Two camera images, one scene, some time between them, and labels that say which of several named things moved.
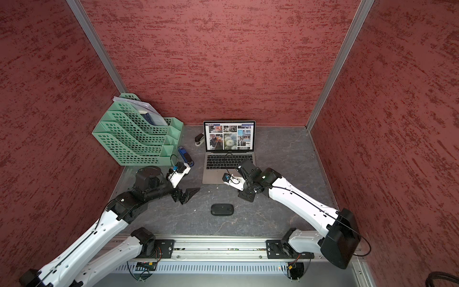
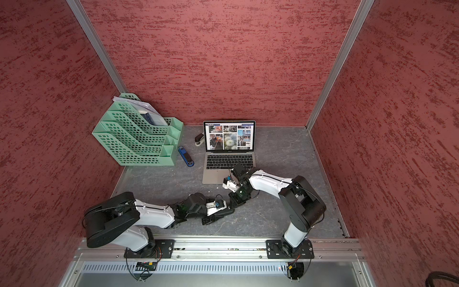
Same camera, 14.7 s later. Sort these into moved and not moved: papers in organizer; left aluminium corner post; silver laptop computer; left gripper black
Moved: left gripper black
Not moved: silver laptop computer; papers in organizer; left aluminium corner post
